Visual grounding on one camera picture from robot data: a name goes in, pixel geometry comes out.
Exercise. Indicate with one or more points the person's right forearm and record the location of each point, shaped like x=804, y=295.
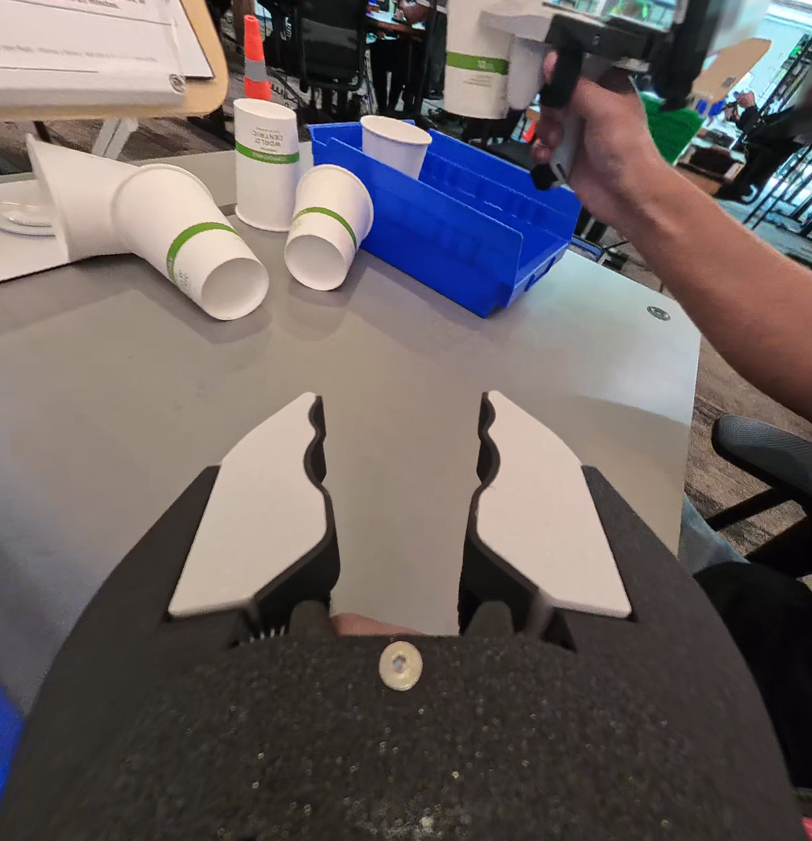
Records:
x=741, y=295

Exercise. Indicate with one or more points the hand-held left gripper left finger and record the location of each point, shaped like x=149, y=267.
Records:
x=255, y=525

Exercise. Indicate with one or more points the round metal object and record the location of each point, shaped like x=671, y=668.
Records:
x=658, y=313

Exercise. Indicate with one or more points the black chair armrest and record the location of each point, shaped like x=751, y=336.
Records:
x=774, y=453

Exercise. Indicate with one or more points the stack of white paper cups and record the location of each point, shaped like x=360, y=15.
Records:
x=396, y=148

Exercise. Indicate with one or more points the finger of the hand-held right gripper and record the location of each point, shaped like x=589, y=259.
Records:
x=517, y=25
x=525, y=72

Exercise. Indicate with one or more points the person's right hand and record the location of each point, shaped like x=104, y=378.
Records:
x=609, y=151

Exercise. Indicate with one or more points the printed instruction sheet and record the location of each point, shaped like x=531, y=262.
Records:
x=84, y=39

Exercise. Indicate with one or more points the orange traffic cone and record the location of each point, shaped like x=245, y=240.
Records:
x=256, y=66

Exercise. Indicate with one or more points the blue plastic bin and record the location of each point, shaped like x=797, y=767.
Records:
x=2, y=736
x=458, y=236

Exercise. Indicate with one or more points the black office chair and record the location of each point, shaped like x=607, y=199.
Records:
x=330, y=46

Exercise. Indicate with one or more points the white adjustable stand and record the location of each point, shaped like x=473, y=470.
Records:
x=12, y=256

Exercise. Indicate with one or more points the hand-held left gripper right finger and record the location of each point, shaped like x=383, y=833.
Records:
x=550, y=532

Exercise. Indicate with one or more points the green box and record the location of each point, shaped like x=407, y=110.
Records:
x=675, y=128

